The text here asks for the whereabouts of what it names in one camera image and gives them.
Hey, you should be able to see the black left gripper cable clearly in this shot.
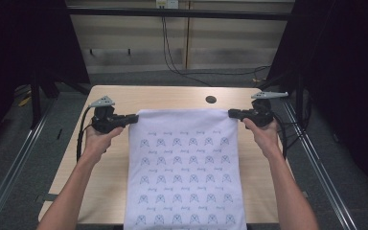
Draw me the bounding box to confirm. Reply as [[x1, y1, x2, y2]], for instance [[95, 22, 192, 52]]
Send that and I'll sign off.
[[75, 106, 94, 163]]

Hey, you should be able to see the black horizontal frame bar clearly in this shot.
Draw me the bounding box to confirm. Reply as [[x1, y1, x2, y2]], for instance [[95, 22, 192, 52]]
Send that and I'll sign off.
[[66, 7, 295, 22]]

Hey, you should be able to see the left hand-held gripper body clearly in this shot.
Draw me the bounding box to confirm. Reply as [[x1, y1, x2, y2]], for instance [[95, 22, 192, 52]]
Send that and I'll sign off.
[[88, 95, 126, 135]]

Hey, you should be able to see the yellow tool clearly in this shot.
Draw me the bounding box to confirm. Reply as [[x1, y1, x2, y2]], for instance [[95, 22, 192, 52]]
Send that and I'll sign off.
[[17, 95, 33, 107]]

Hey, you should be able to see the white wall socket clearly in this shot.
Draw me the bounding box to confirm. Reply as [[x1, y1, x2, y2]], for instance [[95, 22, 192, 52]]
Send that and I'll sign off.
[[155, 0, 179, 10]]

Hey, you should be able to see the person's left hand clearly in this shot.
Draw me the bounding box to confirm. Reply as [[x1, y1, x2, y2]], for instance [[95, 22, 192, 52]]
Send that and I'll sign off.
[[83, 125, 125, 158]]

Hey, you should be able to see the aluminium floor rail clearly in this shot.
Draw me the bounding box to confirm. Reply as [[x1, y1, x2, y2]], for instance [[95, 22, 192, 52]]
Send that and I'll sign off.
[[0, 98, 58, 230], [282, 99, 360, 230]]

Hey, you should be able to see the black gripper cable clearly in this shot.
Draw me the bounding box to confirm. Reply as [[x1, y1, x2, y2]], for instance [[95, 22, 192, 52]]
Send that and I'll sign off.
[[271, 111, 303, 160], [75, 106, 94, 163]]

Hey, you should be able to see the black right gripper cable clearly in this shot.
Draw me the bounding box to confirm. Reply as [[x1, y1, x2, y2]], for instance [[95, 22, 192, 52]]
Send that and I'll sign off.
[[271, 111, 303, 160]]

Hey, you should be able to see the black metal stand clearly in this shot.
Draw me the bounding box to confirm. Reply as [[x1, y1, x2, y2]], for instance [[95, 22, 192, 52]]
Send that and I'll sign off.
[[259, 68, 311, 128], [28, 68, 92, 130]]

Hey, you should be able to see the lilac printed towel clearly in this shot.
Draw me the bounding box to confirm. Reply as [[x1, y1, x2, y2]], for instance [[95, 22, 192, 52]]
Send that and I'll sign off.
[[123, 108, 247, 230]]

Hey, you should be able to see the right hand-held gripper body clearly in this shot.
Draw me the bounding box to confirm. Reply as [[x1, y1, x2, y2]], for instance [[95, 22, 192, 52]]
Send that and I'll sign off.
[[242, 91, 289, 128]]

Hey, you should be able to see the person's right hand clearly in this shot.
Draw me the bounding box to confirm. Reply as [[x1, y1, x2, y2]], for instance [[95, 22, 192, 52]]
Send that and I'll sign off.
[[241, 117, 283, 159]]

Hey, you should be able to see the black wall cable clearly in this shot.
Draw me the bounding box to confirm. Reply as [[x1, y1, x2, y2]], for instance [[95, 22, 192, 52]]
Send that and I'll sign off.
[[161, 15, 272, 88]]

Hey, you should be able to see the black curtain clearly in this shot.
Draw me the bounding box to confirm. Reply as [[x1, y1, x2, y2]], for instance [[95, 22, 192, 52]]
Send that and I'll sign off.
[[0, 0, 91, 154], [266, 0, 368, 199]]

